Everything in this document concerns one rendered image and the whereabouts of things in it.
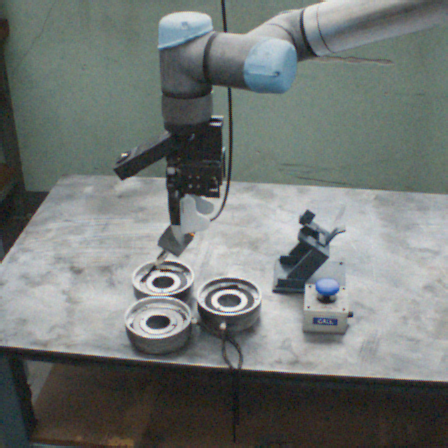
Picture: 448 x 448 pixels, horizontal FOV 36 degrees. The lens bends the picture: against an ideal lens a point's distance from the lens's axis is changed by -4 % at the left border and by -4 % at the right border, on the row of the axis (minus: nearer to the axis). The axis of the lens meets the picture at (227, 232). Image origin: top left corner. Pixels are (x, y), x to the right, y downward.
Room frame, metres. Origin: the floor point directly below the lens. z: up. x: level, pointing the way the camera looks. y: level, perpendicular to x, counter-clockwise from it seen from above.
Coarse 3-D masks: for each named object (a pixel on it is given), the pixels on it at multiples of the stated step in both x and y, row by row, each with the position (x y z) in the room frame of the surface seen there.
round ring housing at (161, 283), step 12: (144, 264) 1.03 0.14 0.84; (168, 264) 1.04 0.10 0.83; (180, 264) 1.03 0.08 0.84; (132, 276) 0.99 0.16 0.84; (156, 276) 1.01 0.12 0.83; (168, 276) 1.01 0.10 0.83; (192, 276) 0.99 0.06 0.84; (156, 288) 0.97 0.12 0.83; (168, 288) 0.97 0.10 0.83; (192, 288) 0.98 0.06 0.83; (180, 300) 0.95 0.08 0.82
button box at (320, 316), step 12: (312, 288) 0.95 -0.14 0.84; (312, 300) 0.92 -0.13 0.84; (324, 300) 0.91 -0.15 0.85; (336, 300) 0.92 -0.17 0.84; (312, 312) 0.89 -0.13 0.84; (324, 312) 0.89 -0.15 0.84; (336, 312) 0.89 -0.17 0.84; (348, 312) 0.89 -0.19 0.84; (312, 324) 0.89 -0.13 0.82; (324, 324) 0.89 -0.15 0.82; (336, 324) 0.89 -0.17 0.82
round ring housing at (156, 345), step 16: (144, 304) 0.93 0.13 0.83; (160, 304) 0.93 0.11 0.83; (176, 304) 0.93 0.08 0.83; (128, 320) 0.89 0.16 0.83; (144, 320) 0.89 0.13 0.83; (160, 320) 0.90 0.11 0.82; (128, 336) 0.86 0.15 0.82; (144, 336) 0.84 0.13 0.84; (160, 336) 0.83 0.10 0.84; (176, 336) 0.84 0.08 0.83; (144, 352) 0.84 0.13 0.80; (160, 352) 0.84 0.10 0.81
